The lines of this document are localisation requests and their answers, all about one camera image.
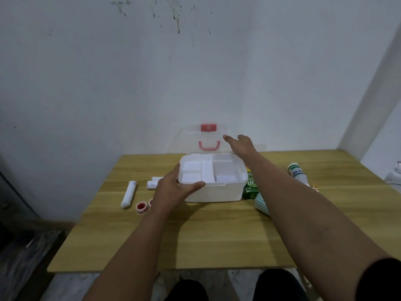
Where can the white bottle green label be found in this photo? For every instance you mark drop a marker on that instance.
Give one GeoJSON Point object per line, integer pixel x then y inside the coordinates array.
{"type": "Point", "coordinates": [296, 171]}

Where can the person's right thumb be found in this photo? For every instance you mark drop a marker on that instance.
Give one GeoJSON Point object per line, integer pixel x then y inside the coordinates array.
{"type": "Point", "coordinates": [229, 140]}

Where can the person's left leg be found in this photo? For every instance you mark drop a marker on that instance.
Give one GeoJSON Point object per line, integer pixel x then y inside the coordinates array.
{"type": "Point", "coordinates": [186, 292]}

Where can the person's right leg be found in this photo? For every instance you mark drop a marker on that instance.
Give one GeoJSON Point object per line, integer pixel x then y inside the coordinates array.
{"type": "Point", "coordinates": [278, 286]}

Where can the white divided tray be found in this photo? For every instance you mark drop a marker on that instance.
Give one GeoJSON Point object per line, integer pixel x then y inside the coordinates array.
{"type": "Point", "coordinates": [206, 169]}

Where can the small orange packet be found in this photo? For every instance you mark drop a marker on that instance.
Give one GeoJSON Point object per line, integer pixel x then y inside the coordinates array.
{"type": "Point", "coordinates": [314, 187]}

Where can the long white tube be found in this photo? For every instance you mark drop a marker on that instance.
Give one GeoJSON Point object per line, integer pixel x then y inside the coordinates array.
{"type": "Point", "coordinates": [129, 194]}

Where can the short white tube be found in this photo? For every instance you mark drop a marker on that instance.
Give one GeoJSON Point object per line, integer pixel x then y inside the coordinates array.
{"type": "Point", "coordinates": [153, 183]}

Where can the person's left hand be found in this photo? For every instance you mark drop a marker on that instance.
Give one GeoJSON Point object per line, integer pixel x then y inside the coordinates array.
{"type": "Point", "coordinates": [166, 194]}

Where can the white box with clear lid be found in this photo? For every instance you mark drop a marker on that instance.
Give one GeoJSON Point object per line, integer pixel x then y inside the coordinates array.
{"type": "Point", "coordinates": [216, 192]}

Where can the person's left thumb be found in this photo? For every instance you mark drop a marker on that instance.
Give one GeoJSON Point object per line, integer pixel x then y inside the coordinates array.
{"type": "Point", "coordinates": [195, 185]}

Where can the person's left forearm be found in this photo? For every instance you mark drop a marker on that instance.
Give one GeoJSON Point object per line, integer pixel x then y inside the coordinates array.
{"type": "Point", "coordinates": [134, 257]}

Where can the person's leg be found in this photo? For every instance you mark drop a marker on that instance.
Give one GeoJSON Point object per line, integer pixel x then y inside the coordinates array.
{"type": "Point", "coordinates": [186, 292]}
{"type": "Point", "coordinates": [278, 286]}

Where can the person's right forearm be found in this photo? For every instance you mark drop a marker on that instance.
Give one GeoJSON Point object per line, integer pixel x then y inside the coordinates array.
{"type": "Point", "coordinates": [307, 228]}

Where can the patterned grey floor mat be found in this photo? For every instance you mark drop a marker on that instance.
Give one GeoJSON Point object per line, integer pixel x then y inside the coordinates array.
{"type": "Point", "coordinates": [22, 263]}

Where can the black sleeve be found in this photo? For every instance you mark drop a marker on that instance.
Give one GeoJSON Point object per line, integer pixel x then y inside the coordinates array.
{"type": "Point", "coordinates": [380, 280]}

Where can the green striped white packet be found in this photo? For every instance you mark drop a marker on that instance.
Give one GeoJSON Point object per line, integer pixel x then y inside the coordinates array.
{"type": "Point", "coordinates": [261, 205]}

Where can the person's right hand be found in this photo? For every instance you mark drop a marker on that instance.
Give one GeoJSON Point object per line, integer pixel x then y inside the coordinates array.
{"type": "Point", "coordinates": [244, 148]}

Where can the green carton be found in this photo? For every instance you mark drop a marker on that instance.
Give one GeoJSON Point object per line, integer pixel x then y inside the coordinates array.
{"type": "Point", "coordinates": [250, 186]}

